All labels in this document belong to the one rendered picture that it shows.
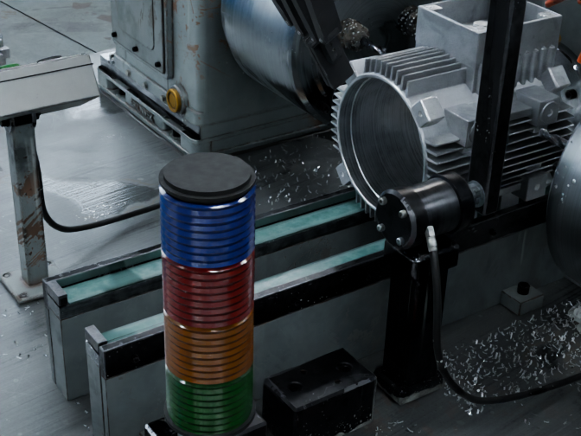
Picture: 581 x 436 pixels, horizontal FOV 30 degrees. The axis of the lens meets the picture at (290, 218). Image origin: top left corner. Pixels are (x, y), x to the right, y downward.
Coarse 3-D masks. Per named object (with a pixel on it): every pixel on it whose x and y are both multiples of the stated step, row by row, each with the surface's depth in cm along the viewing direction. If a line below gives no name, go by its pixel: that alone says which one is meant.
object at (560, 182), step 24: (576, 144) 99; (552, 168) 102; (576, 168) 99; (552, 192) 101; (576, 192) 99; (552, 216) 102; (576, 216) 99; (552, 240) 104; (576, 240) 101; (576, 264) 103
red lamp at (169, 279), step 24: (168, 264) 68; (240, 264) 68; (168, 288) 69; (192, 288) 68; (216, 288) 68; (240, 288) 69; (168, 312) 70; (192, 312) 68; (216, 312) 68; (240, 312) 70
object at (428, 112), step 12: (360, 60) 118; (360, 72) 118; (552, 72) 118; (564, 72) 118; (552, 84) 118; (564, 84) 118; (420, 108) 109; (432, 108) 109; (420, 120) 110; (432, 120) 109; (336, 168) 126; (348, 180) 124
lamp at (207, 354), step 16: (240, 320) 70; (176, 336) 70; (192, 336) 69; (208, 336) 69; (224, 336) 70; (240, 336) 70; (176, 352) 71; (192, 352) 70; (208, 352) 70; (224, 352) 70; (240, 352) 71; (176, 368) 72; (192, 368) 71; (208, 368) 71; (224, 368) 71; (240, 368) 72; (208, 384) 71
